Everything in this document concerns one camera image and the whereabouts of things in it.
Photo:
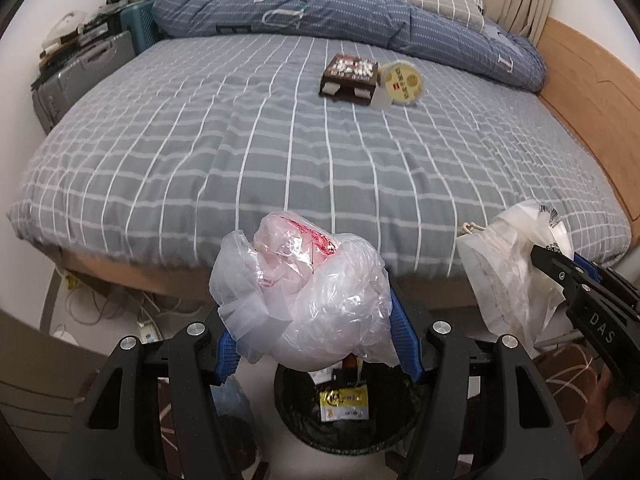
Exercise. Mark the blue plastic bag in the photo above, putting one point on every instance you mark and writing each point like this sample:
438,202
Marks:
235,410

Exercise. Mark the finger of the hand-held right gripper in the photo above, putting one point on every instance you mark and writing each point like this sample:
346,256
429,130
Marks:
550,262
585,265

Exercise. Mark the white round object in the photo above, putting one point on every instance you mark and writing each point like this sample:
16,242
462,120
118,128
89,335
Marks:
65,30

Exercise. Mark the black trash bin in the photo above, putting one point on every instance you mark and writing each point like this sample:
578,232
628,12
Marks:
300,420

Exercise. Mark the wooden bed frame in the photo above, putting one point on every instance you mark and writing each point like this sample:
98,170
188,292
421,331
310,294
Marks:
590,70

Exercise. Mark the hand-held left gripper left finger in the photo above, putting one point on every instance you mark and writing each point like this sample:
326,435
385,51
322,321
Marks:
227,360

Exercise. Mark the blue grey striped quilt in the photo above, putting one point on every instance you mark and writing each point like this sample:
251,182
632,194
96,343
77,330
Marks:
325,5

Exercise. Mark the brown printed cardboard box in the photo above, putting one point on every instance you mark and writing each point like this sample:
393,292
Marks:
347,77

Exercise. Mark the yellow yogurt cup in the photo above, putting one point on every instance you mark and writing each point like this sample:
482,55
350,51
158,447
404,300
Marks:
402,82

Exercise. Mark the brown patterned slipper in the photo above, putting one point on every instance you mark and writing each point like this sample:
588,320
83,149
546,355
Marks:
570,375

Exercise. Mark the grey suitcase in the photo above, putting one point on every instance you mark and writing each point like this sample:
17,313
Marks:
85,80

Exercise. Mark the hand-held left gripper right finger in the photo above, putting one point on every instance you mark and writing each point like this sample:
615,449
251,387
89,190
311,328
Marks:
407,345

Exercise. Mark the teal suitcase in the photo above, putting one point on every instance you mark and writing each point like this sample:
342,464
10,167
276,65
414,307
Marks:
137,25

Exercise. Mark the white printed plastic bag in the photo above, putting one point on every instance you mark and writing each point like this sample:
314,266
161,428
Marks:
500,270

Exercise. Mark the grey checked bed sheet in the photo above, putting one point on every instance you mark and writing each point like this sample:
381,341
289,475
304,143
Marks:
250,150

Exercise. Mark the clear plastic bag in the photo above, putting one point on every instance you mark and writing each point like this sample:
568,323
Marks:
310,300

